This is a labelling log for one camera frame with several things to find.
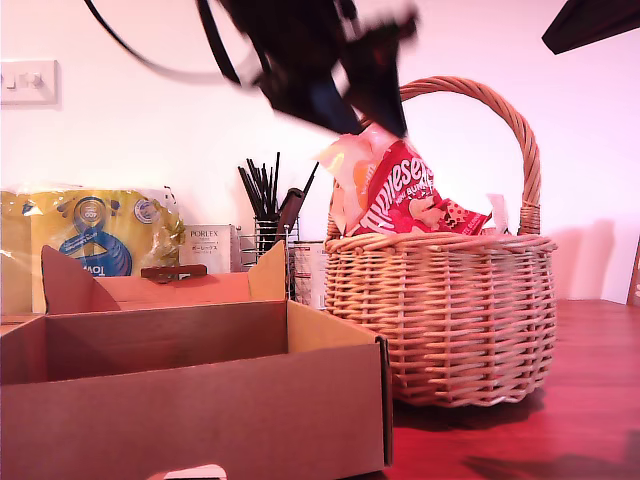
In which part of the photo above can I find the brown cardboard box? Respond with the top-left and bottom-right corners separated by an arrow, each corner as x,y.
0,239 -> 392,480

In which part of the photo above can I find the white Porlex box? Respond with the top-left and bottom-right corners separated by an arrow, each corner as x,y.
182,224 -> 239,275

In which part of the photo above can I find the brown utensil handle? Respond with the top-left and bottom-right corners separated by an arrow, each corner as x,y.
272,187 -> 305,236

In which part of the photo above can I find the wooden board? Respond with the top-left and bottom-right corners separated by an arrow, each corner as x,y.
625,234 -> 640,307

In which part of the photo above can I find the woven wicker basket with handle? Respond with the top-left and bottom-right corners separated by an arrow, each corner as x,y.
323,75 -> 559,409

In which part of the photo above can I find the red Maltesers mini bunnies bag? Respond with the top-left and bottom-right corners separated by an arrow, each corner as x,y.
312,124 -> 494,239

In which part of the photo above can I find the thin black cable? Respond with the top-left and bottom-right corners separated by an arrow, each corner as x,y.
82,0 -> 256,82

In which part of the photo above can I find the chrome wire utensil holder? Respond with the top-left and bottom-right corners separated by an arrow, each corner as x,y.
238,215 -> 301,302

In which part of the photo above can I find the white canister with red label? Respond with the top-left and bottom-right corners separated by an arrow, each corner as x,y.
291,239 -> 329,311

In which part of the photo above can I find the white wall switch plate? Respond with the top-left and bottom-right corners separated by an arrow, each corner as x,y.
0,59 -> 59,107

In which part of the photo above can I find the thick black cable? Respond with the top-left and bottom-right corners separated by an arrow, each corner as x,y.
196,0 -> 242,85

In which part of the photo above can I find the yellow paper towel pack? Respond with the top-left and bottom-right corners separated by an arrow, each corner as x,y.
0,184 -> 186,317

